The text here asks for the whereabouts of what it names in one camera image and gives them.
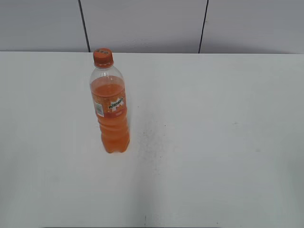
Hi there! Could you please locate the orange Mirinda soda bottle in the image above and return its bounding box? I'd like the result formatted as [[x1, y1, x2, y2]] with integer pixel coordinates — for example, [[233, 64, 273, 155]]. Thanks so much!
[[90, 66, 130, 153]]

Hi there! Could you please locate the orange bottle cap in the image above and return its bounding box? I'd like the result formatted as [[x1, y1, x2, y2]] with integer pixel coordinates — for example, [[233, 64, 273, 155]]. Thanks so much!
[[93, 48, 114, 68]]

